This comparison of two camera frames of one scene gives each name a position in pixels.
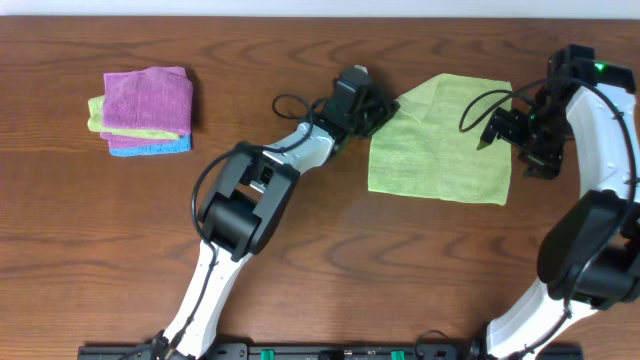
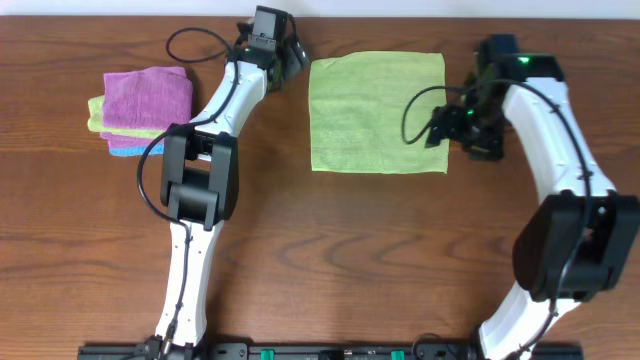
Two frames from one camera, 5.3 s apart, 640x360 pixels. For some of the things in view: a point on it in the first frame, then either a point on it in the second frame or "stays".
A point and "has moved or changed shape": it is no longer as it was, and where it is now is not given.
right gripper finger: [487, 136] → [434, 137]
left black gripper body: [376, 111] → [292, 55]
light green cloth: [430, 145] has moved or changed shape
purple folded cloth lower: [119, 140] stays
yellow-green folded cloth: [96, 123] stays
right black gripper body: [538, 138] → [481, 129]
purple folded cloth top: [158, 99] stays
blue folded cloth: [181, 145] stays
